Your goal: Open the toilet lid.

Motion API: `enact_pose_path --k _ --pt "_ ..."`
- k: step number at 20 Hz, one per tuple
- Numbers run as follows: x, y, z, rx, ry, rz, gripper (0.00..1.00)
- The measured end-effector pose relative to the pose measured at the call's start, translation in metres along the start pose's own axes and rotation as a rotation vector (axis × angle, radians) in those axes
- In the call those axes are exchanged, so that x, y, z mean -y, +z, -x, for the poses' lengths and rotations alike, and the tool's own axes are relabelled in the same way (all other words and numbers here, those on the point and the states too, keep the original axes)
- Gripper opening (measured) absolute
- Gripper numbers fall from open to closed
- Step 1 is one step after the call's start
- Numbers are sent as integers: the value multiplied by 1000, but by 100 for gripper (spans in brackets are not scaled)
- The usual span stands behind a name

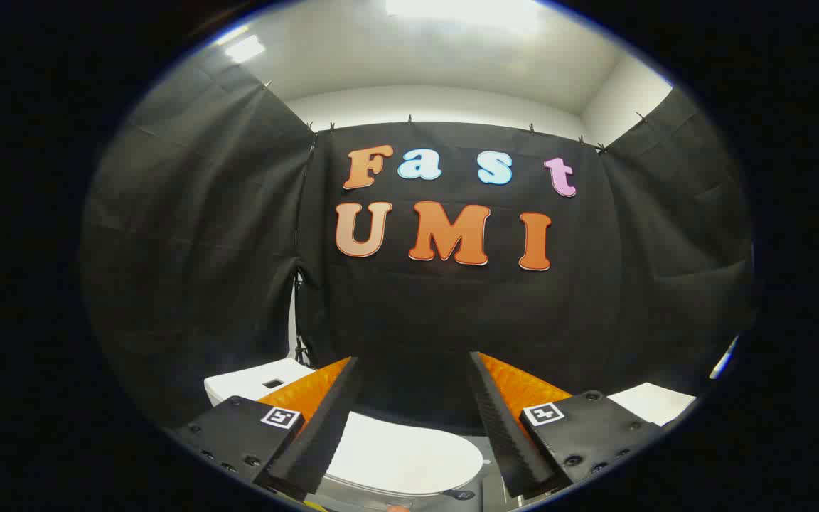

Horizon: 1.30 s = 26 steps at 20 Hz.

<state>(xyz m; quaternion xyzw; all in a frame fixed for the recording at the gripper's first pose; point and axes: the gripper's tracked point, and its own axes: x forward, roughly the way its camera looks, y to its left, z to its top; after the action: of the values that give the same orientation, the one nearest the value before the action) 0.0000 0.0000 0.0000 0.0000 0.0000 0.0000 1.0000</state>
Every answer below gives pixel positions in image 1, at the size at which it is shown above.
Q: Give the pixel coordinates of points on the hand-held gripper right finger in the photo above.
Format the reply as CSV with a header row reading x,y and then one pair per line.
x,y
505,434

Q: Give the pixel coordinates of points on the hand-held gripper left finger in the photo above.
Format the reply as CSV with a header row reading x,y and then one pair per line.
x,y
324,434

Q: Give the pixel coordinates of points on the white toilet lid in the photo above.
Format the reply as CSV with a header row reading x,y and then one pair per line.
x,y
409,455

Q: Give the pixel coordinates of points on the white toilet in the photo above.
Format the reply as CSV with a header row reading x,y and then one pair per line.
x,y
239,384

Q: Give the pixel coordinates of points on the black backdrop cloth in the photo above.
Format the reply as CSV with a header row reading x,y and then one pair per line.
x,y
452,320

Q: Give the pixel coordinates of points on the white drawer cabinet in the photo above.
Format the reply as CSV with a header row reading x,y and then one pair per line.
x,y
651,402

